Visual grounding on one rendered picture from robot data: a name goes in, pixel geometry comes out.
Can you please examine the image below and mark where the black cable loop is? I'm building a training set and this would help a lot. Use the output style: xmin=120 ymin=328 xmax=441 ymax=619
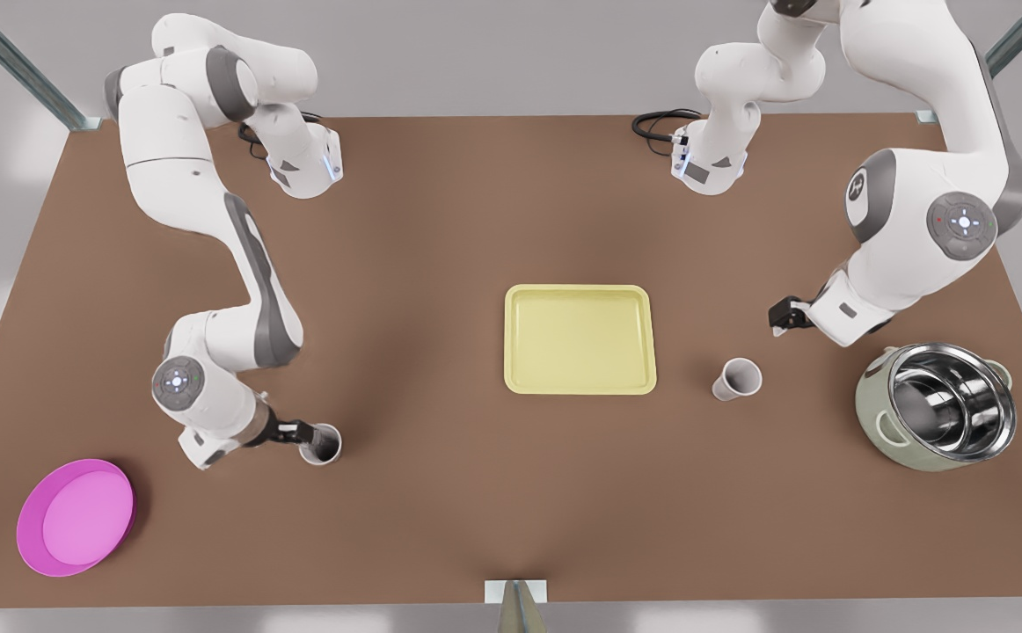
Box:
xmin=237 ymin=111 xmax=325 ymax=163
xmin=631 ymin=109 xmax=705 ymax=158

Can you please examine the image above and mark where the pink round plate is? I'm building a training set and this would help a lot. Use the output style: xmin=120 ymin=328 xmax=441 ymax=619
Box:
xmin=17 ymin=458 xmax=136 ymax=578

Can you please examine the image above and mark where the silver frame post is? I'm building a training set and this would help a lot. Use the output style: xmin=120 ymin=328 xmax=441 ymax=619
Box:
xmin=485 ymin=579 xmax=548 ymax=633
xmin=916 ymin=0 xmax=1022 ymax=124
xmin=0 ymin=0 xmax=102 ymax=132

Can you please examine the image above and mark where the green steel-lined pot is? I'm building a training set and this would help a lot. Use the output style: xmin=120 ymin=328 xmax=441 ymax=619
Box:
xmin=855 ymin=343 xmax=1018 ymax=472

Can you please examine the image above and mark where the white IKEA cup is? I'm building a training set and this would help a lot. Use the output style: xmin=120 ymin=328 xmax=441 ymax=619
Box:
xmin=712 ymin=357 xmax=763 ymax=402
xmin=299 ymin=424 xmax=343 ymax=466

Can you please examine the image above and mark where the yellow rectangular tray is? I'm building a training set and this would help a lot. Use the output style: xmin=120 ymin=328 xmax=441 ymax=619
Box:
xmin=504 ymin=284 xmax=658 ymax=396

